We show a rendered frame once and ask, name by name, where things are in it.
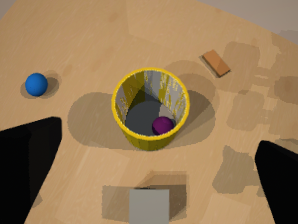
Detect small orange flat block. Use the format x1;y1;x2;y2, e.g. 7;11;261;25
202;49;229;77

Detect yellow mug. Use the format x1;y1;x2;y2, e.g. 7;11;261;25
112;68;189;152

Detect blue ball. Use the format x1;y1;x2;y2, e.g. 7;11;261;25
25;73;48;96

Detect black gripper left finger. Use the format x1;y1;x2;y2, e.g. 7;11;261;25
0;116;63;224

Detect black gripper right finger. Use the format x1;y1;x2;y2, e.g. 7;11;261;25
254;140;298;224

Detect grey cube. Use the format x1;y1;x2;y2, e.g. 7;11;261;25
129;189;170;224

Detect purple ball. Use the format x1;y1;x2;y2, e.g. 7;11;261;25
152;116;174;136

